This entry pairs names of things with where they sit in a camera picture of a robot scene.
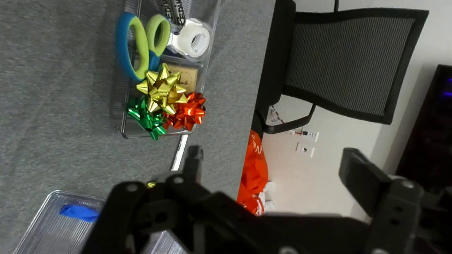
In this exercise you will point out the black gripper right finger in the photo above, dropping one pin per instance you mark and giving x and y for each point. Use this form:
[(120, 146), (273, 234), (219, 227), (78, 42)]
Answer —
[(362, 176)]

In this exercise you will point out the white wall outlet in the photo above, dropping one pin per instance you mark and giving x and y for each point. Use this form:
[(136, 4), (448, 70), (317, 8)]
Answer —
[(305, 149), (305, 134)]

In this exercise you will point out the orange bag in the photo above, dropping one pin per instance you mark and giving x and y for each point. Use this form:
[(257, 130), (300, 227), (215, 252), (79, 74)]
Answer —
[(255, 173)]

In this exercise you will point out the black mesh office chair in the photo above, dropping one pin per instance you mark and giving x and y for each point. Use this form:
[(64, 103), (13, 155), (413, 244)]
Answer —
[(348, 60)]

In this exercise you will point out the white tape roll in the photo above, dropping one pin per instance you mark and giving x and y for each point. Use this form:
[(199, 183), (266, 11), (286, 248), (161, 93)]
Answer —
[(181, 39)]

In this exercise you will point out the green gift bow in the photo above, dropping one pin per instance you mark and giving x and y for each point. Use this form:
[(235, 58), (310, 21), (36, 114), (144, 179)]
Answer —
[(146, 117)]

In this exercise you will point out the blue object in clear box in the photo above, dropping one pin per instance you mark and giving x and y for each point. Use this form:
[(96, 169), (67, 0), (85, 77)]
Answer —
[(78, 211)]

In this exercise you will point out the black printed label item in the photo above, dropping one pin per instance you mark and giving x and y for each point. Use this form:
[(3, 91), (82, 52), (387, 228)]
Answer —
[(173, 11)]

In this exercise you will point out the black wall television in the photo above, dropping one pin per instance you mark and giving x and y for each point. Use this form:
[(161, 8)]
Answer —
[(433, 141)]

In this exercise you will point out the brown paper card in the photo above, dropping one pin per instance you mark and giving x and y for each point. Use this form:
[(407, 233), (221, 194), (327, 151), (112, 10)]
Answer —
[(188, 77)]

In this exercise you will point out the gold gift bow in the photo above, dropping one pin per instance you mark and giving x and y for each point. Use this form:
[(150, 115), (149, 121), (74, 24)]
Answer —
[(163, 89)]

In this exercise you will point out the red gift bow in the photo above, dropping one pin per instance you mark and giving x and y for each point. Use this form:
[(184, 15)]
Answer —
[(188, 110)]

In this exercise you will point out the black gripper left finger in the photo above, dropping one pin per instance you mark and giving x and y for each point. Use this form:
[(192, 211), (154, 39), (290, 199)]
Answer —
[(192, 162)]

